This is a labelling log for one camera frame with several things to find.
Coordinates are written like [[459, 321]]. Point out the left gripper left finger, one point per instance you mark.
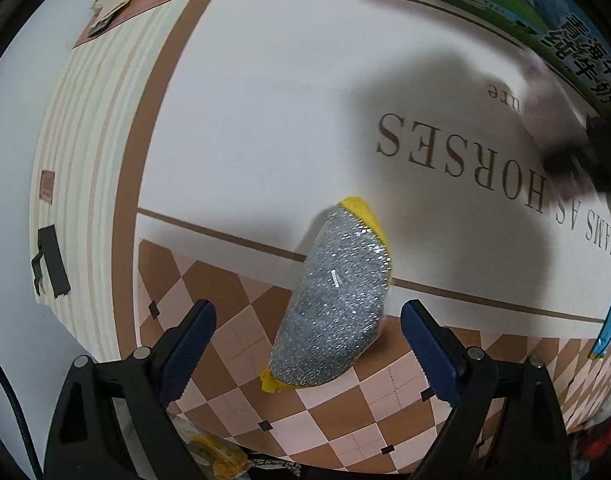
[[85, 439]]

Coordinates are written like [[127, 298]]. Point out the black tape piece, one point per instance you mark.
[[50, 255]]

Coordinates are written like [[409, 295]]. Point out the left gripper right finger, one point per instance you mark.
[[530, 441]]

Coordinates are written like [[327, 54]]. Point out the lilac sock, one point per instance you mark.
[[547, 112]]

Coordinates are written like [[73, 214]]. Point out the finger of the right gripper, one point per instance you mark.
[[585, 161]]

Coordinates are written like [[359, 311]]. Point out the round printed table mat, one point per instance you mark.
[[193, 150]]

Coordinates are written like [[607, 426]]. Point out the yellow snack packet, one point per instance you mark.
[[216, 457]]

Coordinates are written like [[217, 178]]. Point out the silver yellow scouring sponge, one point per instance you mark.
[[335, 313]]

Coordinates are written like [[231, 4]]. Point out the blue green cardboard box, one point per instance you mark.
[[561, 33]]

